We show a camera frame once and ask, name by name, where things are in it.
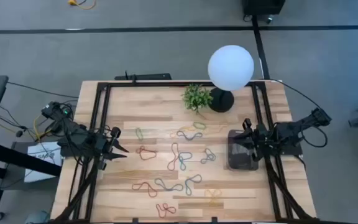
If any long teal rubber band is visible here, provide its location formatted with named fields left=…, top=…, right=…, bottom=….
left=154, top=177, right=185, bottom=192

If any small potted green plant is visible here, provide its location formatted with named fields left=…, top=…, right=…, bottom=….
left=181, top=83, right=214, bottom=114

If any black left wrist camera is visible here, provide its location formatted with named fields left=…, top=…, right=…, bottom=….
left=109, top=126, right=122, bottom=139

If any white globe table lamp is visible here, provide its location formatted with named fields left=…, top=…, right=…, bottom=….
left=207, top=44, right=255, bottom=113

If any thin black floor cable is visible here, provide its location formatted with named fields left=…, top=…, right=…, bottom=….
left=6, top=81, right=79, bottom=100

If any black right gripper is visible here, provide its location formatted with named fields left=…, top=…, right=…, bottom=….
left=233, top=123, right=275, bottom=162

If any black wheeled cart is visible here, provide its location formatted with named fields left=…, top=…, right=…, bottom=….
left=242, top=0, right=287, bottom=24

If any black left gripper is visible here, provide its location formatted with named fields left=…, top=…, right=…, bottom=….
left=95, top=133, right=130, bottom=171

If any yellow floor cable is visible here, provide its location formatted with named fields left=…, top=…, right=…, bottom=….
left=68, top=0, right=96, bottom=11

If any white printed cardboard box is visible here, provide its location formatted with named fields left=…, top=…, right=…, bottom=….
left=23, top=141, right=63, bottom=184

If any black box with antenna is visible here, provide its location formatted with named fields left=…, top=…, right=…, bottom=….
left=114, top=70, right=173, bottom=81

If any clear plastic bin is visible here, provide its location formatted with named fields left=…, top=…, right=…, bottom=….
left=226, top=128, right=260, bottom=171

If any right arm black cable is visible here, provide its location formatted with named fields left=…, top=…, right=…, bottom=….
left=268, top=78, right=329, bottom=149

